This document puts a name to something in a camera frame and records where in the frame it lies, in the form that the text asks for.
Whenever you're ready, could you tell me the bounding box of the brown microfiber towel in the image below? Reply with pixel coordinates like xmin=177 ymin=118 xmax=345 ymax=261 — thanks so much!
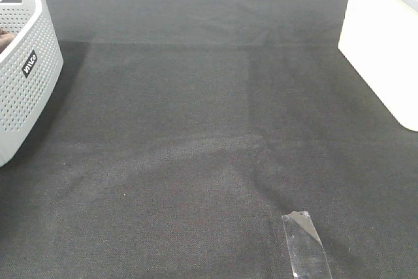
xmin=0 ymin=29 xmax=15 ymax=53

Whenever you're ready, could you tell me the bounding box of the black table cloth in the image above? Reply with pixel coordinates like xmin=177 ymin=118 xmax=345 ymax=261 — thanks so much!
xmin=1 ymin=0 xmax=417 ymax=278

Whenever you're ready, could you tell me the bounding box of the clear tape strip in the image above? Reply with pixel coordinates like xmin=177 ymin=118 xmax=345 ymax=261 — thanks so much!
xmin=281 ymin=211 xmax=332 ymax=279

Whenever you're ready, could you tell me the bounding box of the white perforated laundry basket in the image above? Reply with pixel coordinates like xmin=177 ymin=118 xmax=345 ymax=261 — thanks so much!
xmin=1 ymin=0 xmax=63 ymax=165

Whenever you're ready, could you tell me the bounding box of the white plastic storage bin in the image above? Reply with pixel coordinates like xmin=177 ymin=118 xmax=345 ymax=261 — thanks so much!
xmin=338 ymin=0 xmax=417 ymax=131

